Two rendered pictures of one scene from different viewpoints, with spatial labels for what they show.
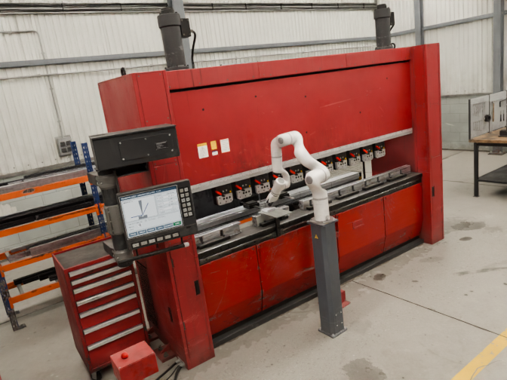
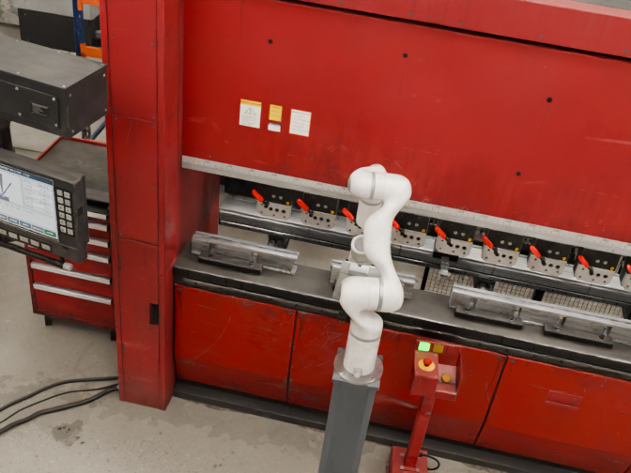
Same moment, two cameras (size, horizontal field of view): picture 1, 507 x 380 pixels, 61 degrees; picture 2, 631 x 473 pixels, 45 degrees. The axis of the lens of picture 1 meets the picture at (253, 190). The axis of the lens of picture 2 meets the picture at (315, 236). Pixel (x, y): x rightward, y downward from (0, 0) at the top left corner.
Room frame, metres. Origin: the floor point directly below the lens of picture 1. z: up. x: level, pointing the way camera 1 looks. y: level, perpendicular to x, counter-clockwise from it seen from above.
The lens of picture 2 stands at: (1.46, -1.71, 3.08)
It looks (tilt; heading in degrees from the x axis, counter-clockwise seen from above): 35 degrees down; 40
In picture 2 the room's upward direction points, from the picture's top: 8 degrees clockwise
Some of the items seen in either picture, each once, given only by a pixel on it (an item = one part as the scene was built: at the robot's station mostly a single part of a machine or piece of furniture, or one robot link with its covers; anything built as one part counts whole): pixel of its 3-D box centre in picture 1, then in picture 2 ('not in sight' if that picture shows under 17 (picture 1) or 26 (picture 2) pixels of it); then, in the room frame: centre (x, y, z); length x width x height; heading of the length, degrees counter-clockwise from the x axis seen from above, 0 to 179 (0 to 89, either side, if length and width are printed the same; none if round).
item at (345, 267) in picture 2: (275, 212); (357, 283); (3.65, -0.17, 1.00); 0.26 x 0.18 x 0.01; 33
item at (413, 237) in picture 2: (277, 178); (409, 224); (3.87, -0.23, 1.26); 0.15 x 0.09 x 0.17; 123
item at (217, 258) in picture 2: (213, 241); (230, 263); (3.40, 0.39, 0.89); 0.30 x 0.05 x 0.03; 123
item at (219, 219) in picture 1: (280, 200); (449, 255); (4.25, -0.26, 0.93); 2.30 x 0.14 x 0.10; 123
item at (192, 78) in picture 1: (305, 65); (591, 27); (4.12, -0.64, 2.23); 3.00 x 0.10 x 0.14; 123
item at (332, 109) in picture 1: (310, 117); (551, 147); (4.13, -0.63, 1.74); 3.00 x 0.08 x 0.80; 123
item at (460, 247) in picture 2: (293, 173); (455, 234); (3.98, -0.40, 1.26); 0.15 x 0.09 x 0.17; 123
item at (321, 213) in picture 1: (321, 209); (361, 349); (3.26, -0.52, 1.09); 0.19 x 0.19 x 0.18
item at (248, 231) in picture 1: (321, 206); (496, 323); (4.09, -0.66, 0.85); 3.00 x 0.21 x 0.04; 123
